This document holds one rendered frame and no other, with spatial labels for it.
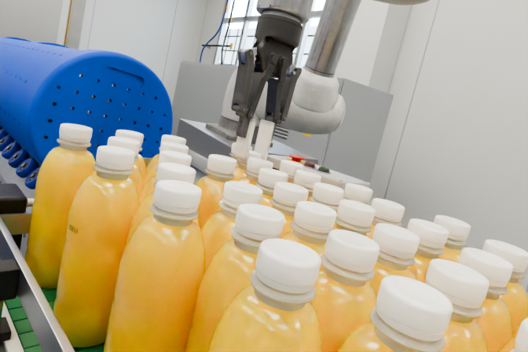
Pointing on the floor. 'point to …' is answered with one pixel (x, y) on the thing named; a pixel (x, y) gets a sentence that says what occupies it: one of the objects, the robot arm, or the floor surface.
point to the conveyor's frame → (11, 335)
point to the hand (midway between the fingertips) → (254, 140)
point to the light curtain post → (78, 3)
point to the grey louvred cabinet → (216, 80)
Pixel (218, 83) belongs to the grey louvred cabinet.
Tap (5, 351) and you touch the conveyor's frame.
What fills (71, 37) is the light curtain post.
